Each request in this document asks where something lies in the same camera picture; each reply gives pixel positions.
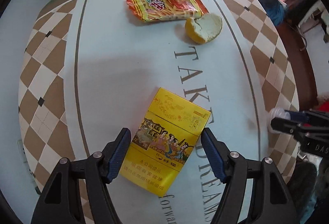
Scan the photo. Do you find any yellow citrus peel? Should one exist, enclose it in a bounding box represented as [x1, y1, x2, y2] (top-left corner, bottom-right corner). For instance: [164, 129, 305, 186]
[185, 13, 223, 45]

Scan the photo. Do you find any clear plastic cup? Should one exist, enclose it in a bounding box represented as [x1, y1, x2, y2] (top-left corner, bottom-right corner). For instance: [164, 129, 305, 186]
[267, 108, 291, 134]

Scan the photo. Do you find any orange snack bag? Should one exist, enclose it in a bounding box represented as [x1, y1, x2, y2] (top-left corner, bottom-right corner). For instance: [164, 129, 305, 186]
[126, 0, 208, 22]

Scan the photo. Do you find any yellow cigarette box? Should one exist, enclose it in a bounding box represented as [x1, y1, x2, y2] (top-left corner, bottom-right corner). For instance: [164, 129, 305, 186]
[120, 88, 210, 197]

